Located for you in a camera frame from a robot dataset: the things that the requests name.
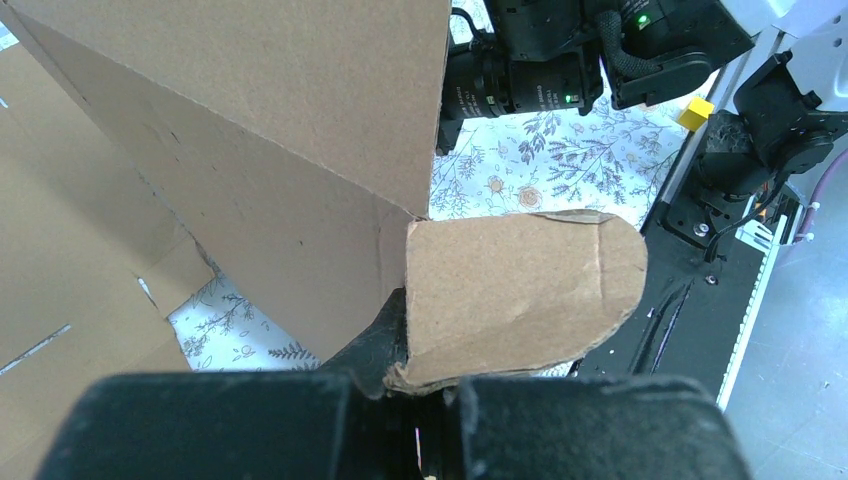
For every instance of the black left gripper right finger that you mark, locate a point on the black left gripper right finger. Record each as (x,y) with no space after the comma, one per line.
(620,428)

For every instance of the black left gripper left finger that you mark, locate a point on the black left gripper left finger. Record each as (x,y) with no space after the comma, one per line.
(333,422)

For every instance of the cardboard box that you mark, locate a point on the cardboard box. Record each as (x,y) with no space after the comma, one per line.
(295,140)

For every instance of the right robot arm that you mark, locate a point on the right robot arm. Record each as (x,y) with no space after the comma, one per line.
(542,56)

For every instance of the floral patterned table mat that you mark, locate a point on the floral patterned table mat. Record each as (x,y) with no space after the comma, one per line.
(609,160)

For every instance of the flat cardboard sheet stack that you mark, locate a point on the flat cardboard sheet stack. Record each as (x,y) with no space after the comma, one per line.
(92,263)

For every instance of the small yellow block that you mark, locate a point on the small yellow block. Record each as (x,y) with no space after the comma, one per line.
(695,114)

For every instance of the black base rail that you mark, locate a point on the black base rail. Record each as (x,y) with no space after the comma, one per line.
(695,319)

